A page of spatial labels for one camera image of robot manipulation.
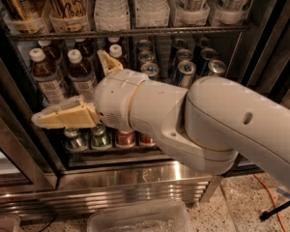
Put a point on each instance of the green white can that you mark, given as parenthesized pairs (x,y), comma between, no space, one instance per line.
(227,12)
(188,12)

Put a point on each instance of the green white can right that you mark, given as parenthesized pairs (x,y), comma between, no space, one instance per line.
(227,12)

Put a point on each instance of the blue silver can front middle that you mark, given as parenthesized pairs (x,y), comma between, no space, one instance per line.
(184,73)

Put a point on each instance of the red can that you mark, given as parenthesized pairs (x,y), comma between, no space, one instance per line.
(145,140)
(125,139)

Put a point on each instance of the left fridge sliding door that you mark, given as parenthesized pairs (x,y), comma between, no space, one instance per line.
(22,166)

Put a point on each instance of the tea bottle front right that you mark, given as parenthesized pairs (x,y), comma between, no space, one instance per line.
(116,52)

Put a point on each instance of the green white can left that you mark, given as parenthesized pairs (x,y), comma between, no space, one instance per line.
(188,12)

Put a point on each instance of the clear water bottle right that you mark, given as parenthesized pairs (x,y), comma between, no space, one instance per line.
(151,13)

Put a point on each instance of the tea bottle front middle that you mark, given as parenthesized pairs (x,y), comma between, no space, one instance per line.
(81,73)

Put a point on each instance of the blue silver can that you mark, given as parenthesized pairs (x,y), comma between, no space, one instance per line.
(184,73)
(152,70)

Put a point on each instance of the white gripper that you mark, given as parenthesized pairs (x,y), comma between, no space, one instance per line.
(114,101)

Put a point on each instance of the open glass fridge door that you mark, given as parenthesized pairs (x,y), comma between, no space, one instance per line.
(260,56)

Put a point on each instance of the clear plastic bin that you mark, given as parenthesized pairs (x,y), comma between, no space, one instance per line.
(153,216)

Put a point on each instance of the tea bottle front left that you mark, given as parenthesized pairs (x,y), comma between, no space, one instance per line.
(48,76)

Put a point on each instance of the red can front left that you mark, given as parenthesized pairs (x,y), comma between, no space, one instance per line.
(125,139)

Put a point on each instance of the silver can front right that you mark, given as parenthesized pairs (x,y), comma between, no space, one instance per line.
(216,68)

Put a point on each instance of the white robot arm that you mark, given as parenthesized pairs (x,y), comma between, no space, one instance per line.
(205,126)

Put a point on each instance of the stainless fridge base grille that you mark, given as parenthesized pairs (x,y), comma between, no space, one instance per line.
(86,192)

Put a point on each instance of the red can front right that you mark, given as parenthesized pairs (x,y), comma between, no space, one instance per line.
(145,140)

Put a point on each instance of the blue silver can front left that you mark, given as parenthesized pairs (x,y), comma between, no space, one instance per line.
(152,70)

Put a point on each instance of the tea bottle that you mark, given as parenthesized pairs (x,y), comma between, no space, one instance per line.
(48,76)
(116,52)
(81,73)

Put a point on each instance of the black tripod leg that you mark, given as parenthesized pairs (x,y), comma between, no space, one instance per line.
(266,215)

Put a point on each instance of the clear water bottle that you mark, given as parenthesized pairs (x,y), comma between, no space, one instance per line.
(112,15)
(151,13)

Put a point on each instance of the top wire shelf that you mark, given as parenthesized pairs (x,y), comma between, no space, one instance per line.
(138,32)

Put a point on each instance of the green can front left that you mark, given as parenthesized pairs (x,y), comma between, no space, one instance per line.
(75,140)

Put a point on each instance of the clear water bottle left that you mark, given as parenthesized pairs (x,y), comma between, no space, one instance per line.
(112,15)

